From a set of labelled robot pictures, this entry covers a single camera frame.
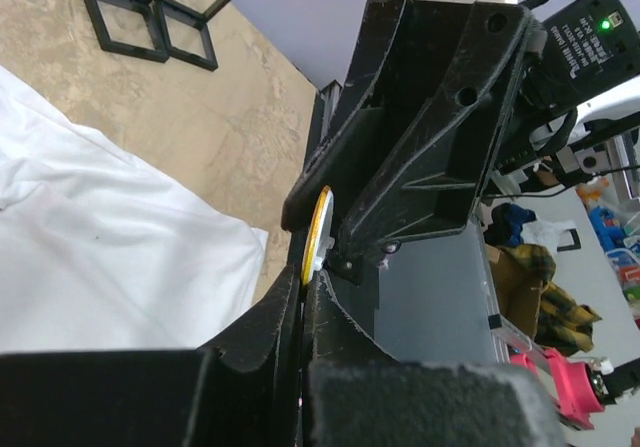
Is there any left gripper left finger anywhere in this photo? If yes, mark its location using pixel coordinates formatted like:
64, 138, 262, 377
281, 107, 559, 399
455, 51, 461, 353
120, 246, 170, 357
1, 265, 301, 446

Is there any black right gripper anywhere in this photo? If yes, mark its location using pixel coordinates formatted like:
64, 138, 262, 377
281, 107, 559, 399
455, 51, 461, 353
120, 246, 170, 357
325, 1, 580, 283

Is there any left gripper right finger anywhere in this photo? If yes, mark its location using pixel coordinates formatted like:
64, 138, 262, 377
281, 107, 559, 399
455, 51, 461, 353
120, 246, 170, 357
302, 271, 566, 446

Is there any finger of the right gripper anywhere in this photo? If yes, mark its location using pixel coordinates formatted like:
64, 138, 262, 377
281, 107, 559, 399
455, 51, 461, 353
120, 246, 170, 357
281, 0, 472, 232

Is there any yellow pin brooch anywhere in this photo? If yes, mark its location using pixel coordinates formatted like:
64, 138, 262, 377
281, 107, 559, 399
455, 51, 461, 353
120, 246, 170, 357
300, 186, 334, 287

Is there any white shirt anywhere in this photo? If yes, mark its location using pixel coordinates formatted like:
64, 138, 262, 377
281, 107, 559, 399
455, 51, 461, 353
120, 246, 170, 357
1, 71, 268, 353

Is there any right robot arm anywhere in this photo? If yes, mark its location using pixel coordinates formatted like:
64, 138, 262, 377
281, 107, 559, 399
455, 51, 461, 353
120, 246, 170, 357
281, 0, 639, 284

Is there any black display case right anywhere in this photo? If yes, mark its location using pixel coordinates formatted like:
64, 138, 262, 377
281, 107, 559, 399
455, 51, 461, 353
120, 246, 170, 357
153, 0, 232, 72

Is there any black display case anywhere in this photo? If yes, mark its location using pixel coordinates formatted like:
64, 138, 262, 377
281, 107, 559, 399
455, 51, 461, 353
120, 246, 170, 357
83, 0, 169, 63
153, 0, 232, 72

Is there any black display case left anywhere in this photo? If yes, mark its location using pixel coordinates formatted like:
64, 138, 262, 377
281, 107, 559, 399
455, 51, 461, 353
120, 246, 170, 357
83, 0, 169, 63

